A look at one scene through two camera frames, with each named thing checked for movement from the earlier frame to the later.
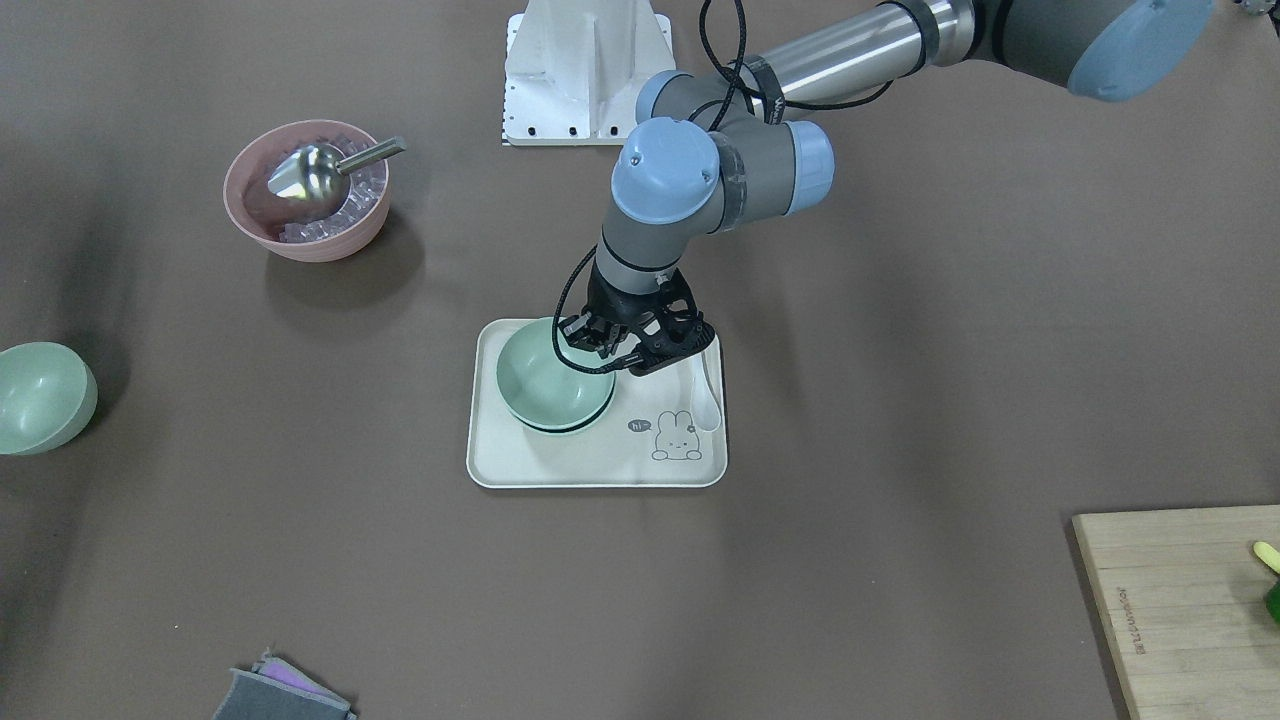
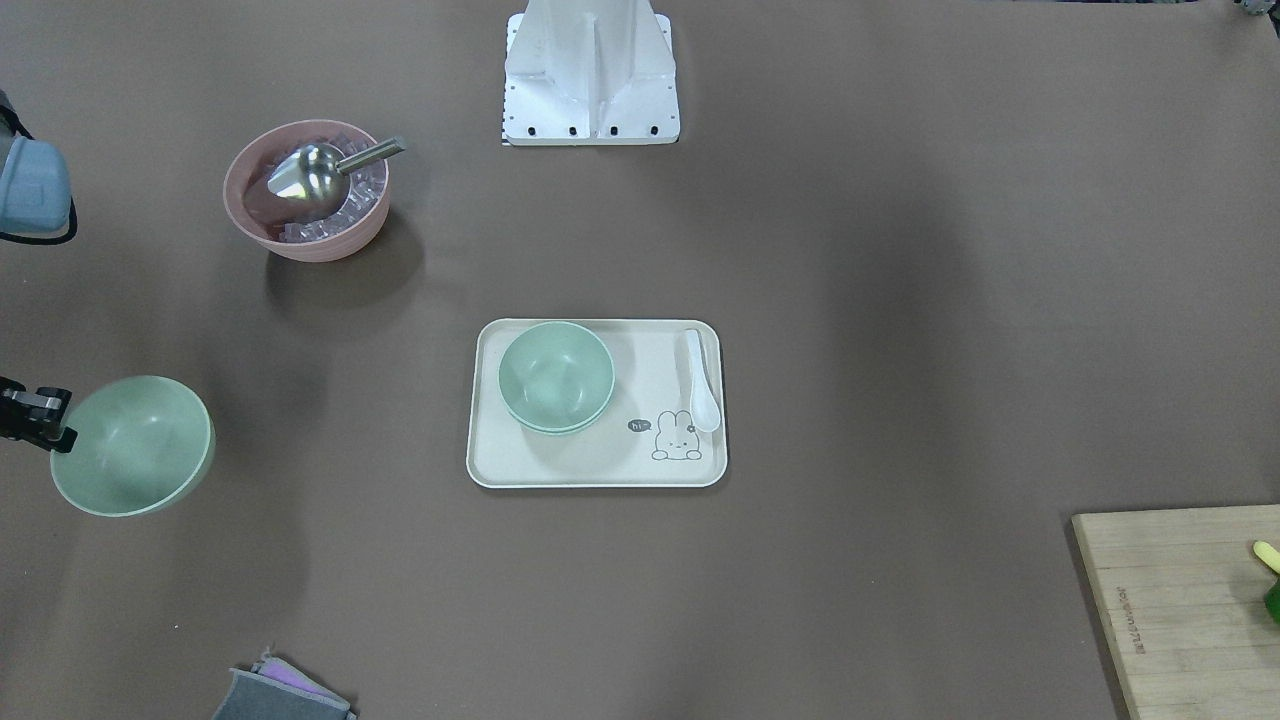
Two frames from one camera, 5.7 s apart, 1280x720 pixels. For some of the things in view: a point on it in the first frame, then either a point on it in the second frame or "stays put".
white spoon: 706,405 stays put
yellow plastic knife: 1269,554 stays put
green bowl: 544,391 stays put
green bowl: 49,394 → 145,445
